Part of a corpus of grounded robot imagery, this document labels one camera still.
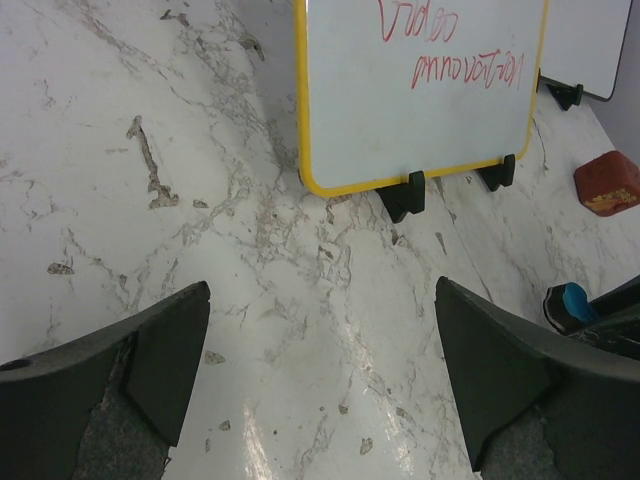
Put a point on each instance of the black whiteboard stand foot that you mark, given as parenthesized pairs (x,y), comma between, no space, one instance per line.
(499,175)
(404,198)

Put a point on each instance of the black framed whiteboard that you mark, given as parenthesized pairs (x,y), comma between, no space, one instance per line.
(583,44)

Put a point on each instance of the yellow framed whiteboard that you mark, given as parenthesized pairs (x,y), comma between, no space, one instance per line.
(389,88)

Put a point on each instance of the blue whiteboard eraser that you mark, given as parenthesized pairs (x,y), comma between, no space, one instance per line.
(567,309)

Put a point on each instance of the red small box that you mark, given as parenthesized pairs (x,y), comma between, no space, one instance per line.
(608,184)

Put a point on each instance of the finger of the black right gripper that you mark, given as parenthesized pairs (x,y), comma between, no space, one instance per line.
(615,310)

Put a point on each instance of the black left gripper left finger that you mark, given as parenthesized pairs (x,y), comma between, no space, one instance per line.
(108,405)

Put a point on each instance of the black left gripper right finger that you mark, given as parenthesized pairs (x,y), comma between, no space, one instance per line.
(534,404)

